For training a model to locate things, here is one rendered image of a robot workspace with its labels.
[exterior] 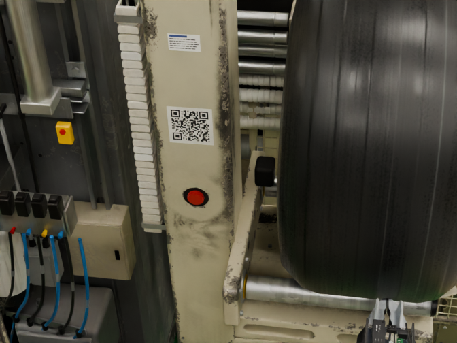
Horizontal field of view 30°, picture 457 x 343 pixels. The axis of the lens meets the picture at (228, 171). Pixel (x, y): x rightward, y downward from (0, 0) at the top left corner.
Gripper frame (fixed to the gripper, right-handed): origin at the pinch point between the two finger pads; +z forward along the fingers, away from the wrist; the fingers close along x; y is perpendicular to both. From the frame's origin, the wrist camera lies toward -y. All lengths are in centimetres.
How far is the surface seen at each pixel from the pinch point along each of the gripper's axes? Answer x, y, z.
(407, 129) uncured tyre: 0.3, 34.3, 2.2
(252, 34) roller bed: 29, 14, 57
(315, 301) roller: 11.8, -10.7, 9.2
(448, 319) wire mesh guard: -21, -69, 58
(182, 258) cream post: 37.5, -11.0, 16.9
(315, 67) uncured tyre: 13.4, 39.5, 8.3
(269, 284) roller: 20.2, -9.0, 10.7
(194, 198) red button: 34.1, 5.2, 16.4
